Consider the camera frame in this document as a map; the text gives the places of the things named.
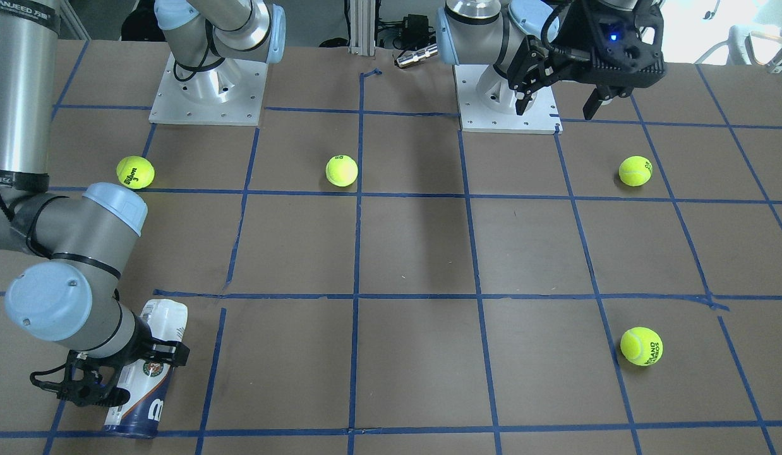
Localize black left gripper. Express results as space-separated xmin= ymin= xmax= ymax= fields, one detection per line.
xmin=508 ymin=1 xmax=666 ymax=121

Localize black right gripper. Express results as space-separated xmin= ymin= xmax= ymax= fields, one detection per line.
xmin=30 ymin=335 xmax=191 ymax=407

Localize white blue tennis ball can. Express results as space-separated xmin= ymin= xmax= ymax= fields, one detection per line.
xmin=103 ymin=299 xmax=187 ymax=439

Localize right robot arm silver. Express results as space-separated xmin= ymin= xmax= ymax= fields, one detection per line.
xmin=0 ymin=1 xmax=189 ymax=407

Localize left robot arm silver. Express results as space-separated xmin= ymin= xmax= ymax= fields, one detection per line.
xmin=436 ymin=1 xmax=666 ymax=120

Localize Wilson 3 tennis ball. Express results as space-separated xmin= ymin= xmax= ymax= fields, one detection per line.
xmin=116 ymin=155 xmax=156 ymax=190

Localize tennis ball centre back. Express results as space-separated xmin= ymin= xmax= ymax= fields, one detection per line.
xmin=325 ymin=155 xmax=359 ymax=187

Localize tennis ball Roland Garros print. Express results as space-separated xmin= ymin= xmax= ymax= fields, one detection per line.
xmin=620 ymin=327 xmax=663 ymax=367

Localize silver metal cylinder connector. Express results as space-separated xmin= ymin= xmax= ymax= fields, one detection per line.
xmin=394 ymin=44 xmax=439 ymax=69

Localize black power adapter box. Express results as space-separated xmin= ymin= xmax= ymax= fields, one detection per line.
xmin=395 ymin=14 xmax=430 ymax=49

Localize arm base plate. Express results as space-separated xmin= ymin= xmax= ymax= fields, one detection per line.
xmin=149 ymin=56 xmax=268 ymax=126
xmin=454 ymin=64 xmax=563 ymax=135

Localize aluminium profile post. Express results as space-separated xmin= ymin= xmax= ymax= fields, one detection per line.
xmin=347 ymin=0 xmax=377 ymax=57

